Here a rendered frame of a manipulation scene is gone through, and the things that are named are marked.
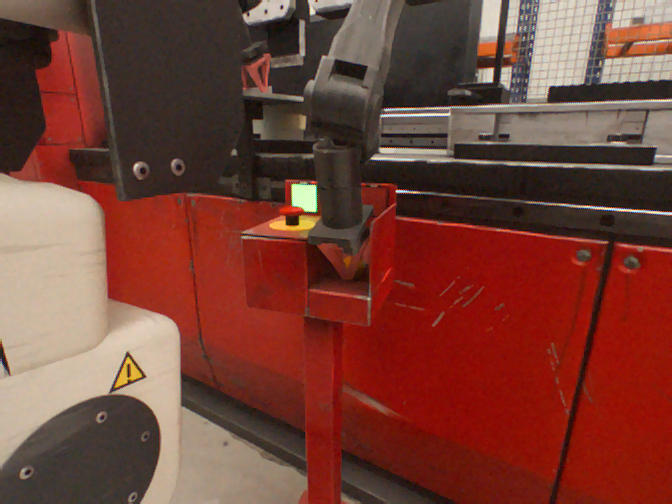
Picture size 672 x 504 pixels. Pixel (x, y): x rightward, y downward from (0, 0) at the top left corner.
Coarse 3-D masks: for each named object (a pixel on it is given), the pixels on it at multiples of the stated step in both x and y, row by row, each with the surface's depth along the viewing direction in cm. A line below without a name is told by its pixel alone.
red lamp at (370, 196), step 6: (366, 192) 66; (372, 192) 66; (378, 192) 65; (384, 192) 65; (366, 198) 66; (372, 198) 66; (378, 198) 66; (384, 198) 65; (366, 204) 67; (372, 204) 66; (378, 204) 66; (384, 204) 66; (378, 210) 66; (384, 210) 66
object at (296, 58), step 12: (276, 24) 96; (288, 24) 94; (300, 24) 93; (276, 36) 97; (288, 36) 95; (300, 36) 93; (276, 48) 97; (288, 48) 96; (300, 48) 94; (276, 60) 99; (288, 60) 97; (300, 60) 96
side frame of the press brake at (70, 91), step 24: (72, 48) 132; (48, 72) 128; (72, 72) 134; (96, 72) 140; (48, 96) 129; (72, 96) 135; (96, 96) 141; (48, 120) 130; (72, 120) 136; (96, 120) 143; (48, 144) 132; (72, 144) 138; (96, 144) 144; (24, 168) 136; (48, 168) 132; (72, 168) 138
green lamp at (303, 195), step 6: (294, 186) 70; (300, 186) 70; (306, 186) 69; (312, 186) 69; (294, 192) 70; (300, 192) 70; (306, 192) 70; (312, 192) 69; (294, 198) 71; (300, 198) 70; (306, 198) 70; (312, 198) 70; (294, 204) 71; (300, 204) 71; (306, 204) 70; (312, 204) 70; (312, 210) 70
